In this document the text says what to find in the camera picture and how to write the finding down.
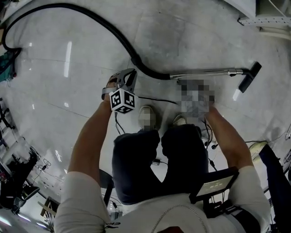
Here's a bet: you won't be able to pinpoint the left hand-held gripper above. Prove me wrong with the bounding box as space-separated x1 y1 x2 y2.
101 68 139 114

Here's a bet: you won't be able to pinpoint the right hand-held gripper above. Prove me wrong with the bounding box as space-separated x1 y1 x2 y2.
177 79 216 119

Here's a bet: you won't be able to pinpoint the black vacuum hose with wand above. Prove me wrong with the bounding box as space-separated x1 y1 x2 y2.
1 2 171 81

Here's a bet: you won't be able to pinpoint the person's right forearm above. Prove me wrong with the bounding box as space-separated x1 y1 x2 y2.
206 106 252 171

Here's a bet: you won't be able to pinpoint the person's left forearm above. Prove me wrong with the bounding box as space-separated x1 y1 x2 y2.
67 100 114 175

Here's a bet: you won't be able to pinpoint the black vacuum floor nozzle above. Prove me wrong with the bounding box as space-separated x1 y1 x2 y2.
237 61 262 93

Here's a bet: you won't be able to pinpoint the red vacuum cleaner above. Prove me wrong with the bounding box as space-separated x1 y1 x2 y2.
0 48 23 79

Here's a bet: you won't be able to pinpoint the person's left hand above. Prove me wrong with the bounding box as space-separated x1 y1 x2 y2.
105 74 119 90

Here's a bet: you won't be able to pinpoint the person's right shoe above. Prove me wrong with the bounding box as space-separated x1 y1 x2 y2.
172 114 187 127

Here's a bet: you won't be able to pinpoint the person's shoe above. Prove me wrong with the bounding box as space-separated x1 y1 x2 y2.
248 141 267 158
172 114 187 127
138 105 160 132

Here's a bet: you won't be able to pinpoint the person's left shoe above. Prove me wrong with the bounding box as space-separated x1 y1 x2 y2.
138 105 160 132

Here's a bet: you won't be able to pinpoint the black chest-mounted screen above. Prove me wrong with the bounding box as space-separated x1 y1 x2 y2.
189 166 240 219

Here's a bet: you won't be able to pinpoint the person's dark trousers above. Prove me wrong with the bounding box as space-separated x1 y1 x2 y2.
112 124 209 205

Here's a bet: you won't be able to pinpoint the beige plastic appliance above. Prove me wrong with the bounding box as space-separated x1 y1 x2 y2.
259 26 291 41

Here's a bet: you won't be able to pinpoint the white metal shelving unit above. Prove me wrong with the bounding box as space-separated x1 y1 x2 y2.
221 0 291 27

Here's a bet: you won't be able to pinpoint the black round stool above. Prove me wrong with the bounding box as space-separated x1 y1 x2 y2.
99 169 115 207

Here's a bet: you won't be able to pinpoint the person's white shirt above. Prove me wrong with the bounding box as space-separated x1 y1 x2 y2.
54 165 271 233

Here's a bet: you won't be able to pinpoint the black equipment clutter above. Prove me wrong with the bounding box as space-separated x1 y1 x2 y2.
0 134 41 214

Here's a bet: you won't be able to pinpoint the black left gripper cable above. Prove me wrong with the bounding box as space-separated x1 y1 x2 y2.
114 96 180 135

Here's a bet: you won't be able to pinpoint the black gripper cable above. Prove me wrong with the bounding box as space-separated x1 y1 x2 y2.
200 117 219 172
114 96 180 135

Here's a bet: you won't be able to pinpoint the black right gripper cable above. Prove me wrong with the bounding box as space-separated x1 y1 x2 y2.
200 117 219 172

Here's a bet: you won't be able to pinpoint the black chair frame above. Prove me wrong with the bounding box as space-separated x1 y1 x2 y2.
0 97 16 137

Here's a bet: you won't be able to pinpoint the wooden frame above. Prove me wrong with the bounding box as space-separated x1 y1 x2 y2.
37 196 59 220

